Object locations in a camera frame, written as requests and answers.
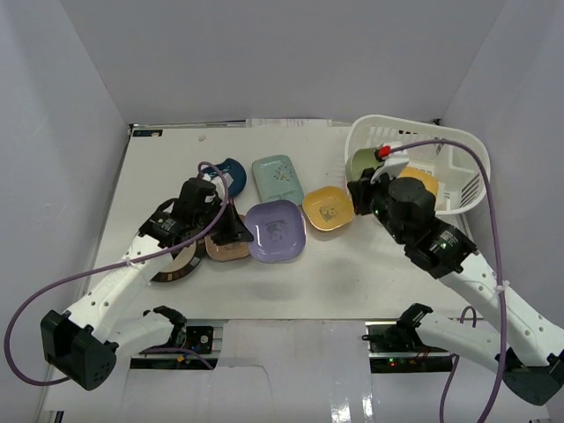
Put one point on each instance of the yellow square plate front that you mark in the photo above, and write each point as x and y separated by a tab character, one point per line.
429	181

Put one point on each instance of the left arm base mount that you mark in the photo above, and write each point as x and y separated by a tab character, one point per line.
204	340

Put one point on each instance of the brown square plate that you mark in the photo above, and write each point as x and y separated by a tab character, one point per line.
234	250

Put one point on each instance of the round dark mirrored plate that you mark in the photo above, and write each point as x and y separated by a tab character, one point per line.
176	269

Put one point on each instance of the purple square plate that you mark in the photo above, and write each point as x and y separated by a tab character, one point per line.
279	231

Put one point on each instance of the light green rectangular plate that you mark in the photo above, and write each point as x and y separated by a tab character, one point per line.
277	179

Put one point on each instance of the yellow square plate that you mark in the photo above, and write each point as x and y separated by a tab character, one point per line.
328	208
429	181

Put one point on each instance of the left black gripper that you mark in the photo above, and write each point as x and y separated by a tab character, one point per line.
225	231

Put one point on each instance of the dark blue leaf plate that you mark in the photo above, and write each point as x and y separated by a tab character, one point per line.
235	175

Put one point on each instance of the white plastic dish basket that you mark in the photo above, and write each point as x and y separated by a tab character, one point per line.
461	185

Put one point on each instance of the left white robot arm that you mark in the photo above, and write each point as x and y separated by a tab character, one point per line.
85	341

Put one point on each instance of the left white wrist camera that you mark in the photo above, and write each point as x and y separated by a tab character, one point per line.
212	178

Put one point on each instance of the green square plate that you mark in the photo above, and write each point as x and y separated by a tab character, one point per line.
359	162

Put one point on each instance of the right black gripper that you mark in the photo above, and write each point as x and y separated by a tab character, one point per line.
360	189

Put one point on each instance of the papers at table back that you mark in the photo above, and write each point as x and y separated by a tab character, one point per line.
287	123

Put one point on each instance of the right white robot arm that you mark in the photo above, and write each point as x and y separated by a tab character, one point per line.
528	351

